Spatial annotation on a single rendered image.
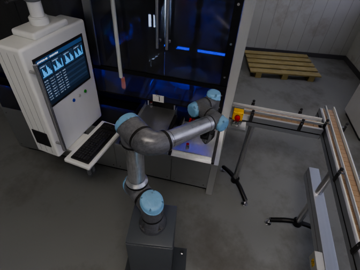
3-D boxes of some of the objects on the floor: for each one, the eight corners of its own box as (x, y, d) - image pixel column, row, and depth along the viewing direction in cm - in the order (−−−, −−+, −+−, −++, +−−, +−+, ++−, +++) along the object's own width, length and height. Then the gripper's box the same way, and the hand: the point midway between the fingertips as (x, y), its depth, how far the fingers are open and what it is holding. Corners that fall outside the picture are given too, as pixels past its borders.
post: (206, 188, 260) (262, -90, 118) (212, 189, 259) (276, -89, 117) (205, 193, 255) (262, -89, 113) (211, 195, 254) (276, -88, 112)
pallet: (306, 60, 486) (308, 54, 479) (320, 83, 424) (322, 77, 417) (242, 54, 490) (244, 49, 483) (247, 76, 428) (248, 70, 421)
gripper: (219, 111, 149) (214, 138, 164) (203, 108, 151) (200, 135, 165) (217, 120, 143) (212, 147, 157) (201, 117, 144) (197, 144, 159)
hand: (205, 143), depth 158 cm, fingers closed
